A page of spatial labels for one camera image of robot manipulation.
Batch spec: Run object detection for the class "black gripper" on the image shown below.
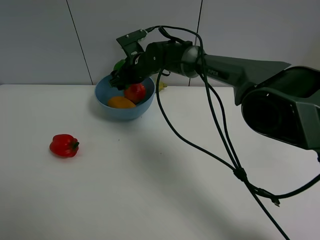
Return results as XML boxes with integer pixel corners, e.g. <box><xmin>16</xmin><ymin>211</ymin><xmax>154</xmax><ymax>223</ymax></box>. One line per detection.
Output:
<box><xmin>109</xmin><ymin>41</ymin><xmax>193</xmax><ymax>90</ymax></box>

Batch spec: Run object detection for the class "green lime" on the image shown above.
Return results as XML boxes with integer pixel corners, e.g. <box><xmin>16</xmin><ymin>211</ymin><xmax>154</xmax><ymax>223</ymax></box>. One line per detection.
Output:
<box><xmin>113</xmin><ymin>59</ymin><xmax>126</xmax><ymax>71</ymax></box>

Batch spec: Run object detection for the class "red pomegranate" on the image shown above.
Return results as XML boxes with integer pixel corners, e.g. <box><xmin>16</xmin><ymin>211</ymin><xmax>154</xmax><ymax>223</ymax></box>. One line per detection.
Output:
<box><xmin>124</xmin><ymin>83</ymin><xmax>146</xmax><ymax>104</ymax></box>

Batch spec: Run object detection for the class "orange yellow mango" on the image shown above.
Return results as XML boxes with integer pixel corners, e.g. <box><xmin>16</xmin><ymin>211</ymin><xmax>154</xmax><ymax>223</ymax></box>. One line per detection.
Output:
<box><xmin>107</xmin><ymin>96</ymin><xmax>136</xmax><ymax>109</ymax></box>

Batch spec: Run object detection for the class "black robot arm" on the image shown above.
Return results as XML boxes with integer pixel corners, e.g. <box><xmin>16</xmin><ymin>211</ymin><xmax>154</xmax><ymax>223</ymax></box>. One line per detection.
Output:
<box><xmin>109</xmin><ymin>40</ymin><xmax>320</xmax><ymax>151</ymax></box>

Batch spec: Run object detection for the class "blue plastic bowl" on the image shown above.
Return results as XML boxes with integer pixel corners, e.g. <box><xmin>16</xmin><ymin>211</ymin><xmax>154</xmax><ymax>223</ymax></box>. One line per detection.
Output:
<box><xmin>94</xmin><ymin>75</ymin><xmax>156</xmax><ymax>121</ymax></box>

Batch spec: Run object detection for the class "yellow green pear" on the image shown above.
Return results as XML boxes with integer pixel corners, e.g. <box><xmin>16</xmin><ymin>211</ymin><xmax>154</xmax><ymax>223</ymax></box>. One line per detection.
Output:
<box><xmin>158</xmin><ymin>80</ymin><xmax>168</xmax><ymax>92</ymax></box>

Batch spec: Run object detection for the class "red bell pepper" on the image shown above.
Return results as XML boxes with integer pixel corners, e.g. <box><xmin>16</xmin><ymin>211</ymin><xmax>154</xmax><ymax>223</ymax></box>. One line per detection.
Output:
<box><xmin>49</xmin><ymin>134</ymin><xmax>80</xmax><ymax>158</ymax></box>

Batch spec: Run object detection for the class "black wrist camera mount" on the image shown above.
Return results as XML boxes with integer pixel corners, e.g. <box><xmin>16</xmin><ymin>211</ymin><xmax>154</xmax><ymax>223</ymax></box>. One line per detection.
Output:
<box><xmin>116</xmin><ymin>29</ymin><xmax>148</xmax><ymax>58</ymax></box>

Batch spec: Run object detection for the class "black cable bundle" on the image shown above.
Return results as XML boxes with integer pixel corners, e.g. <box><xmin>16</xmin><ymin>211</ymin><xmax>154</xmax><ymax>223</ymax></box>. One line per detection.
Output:
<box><xmin>144</xmin><ymin>24</ymin><xmax>320</xmax><ymax>240</ymax></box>

